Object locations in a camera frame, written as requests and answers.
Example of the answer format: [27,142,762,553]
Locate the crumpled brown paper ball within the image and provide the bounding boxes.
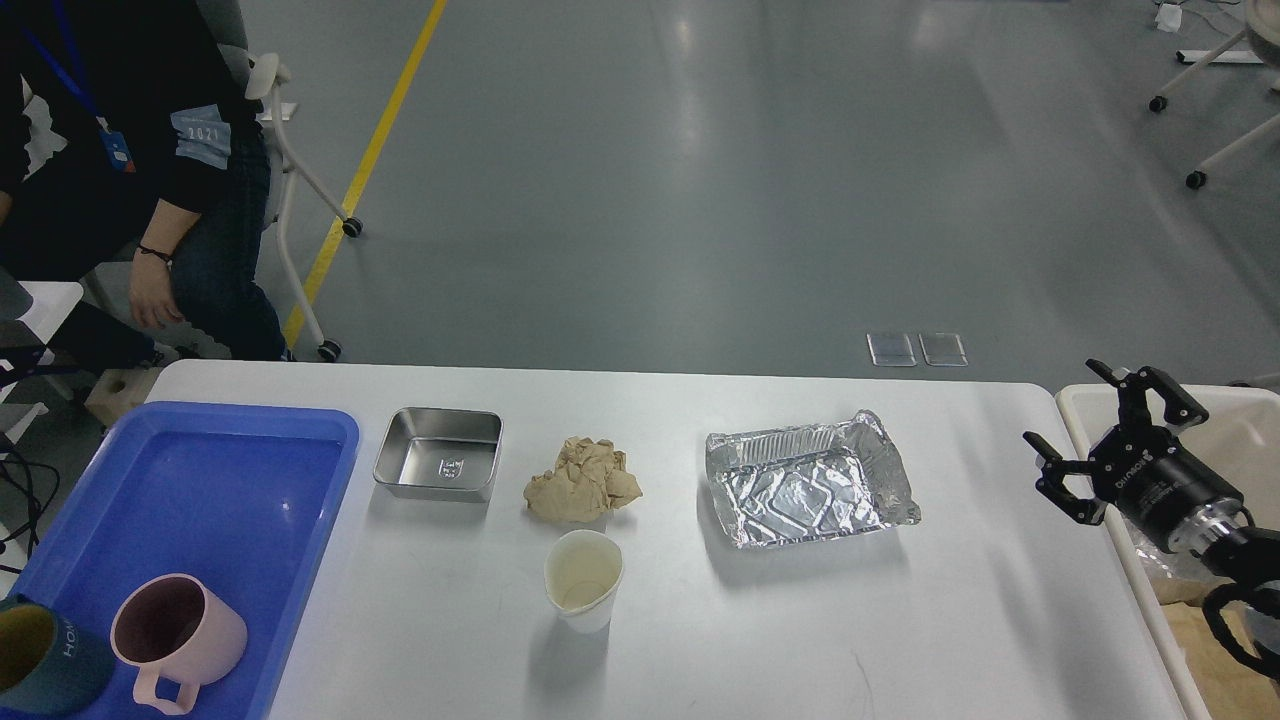
[524,437,644,523]

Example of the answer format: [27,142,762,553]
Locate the clear floor plate right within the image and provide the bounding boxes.
[916,332,970,366]

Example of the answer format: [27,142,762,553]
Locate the teal mug yellow inside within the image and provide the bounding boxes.
[1,594,115,717]

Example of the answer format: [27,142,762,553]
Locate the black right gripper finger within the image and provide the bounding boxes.
[1021,430,1106,527]
[1085,357,1210,439]

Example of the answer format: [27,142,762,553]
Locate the small white side table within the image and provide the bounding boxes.
[1,268,84,346]

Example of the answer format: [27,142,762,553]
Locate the blue plastic tray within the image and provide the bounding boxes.
[13,402,360,719]

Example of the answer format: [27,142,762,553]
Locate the white rolling stand legs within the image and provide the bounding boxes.
[1149,0,1280,191]

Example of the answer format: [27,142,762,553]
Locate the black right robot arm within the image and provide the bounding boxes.
[1021,357,1279,680]

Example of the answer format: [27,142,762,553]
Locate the person's left hand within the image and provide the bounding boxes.
[129,251,186,329]

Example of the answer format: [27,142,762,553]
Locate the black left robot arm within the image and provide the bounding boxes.
[1,345,49,388]

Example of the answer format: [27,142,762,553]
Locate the clear floor plate left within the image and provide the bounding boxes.
[867,332,919,368]

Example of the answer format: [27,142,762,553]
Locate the clear floor plate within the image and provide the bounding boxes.
[916,332,970,366]
[867,332,919,368]

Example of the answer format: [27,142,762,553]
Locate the pink mug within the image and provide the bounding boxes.
[109,573,248,716]

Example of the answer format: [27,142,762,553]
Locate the crumpled clear plastic in bin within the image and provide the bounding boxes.
[1126,521,1224,607]

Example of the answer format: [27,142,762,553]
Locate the seated person in black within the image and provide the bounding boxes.
[1,1,292,373]

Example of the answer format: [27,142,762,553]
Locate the square stainless steel tray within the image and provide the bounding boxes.
[372,407,503,503]

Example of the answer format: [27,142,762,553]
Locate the aluminium foil tray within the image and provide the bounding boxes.
[704,409,923,550]

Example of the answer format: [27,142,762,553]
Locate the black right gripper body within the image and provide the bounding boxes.
[1088,425,1244,553]

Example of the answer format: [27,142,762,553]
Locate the white paper cup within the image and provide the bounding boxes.
[543,529,625,634]

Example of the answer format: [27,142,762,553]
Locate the white plastic bin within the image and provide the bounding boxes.
[1103,386,1279,719]

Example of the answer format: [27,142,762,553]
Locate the white rolling chair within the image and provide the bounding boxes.
[196,1,364,363]

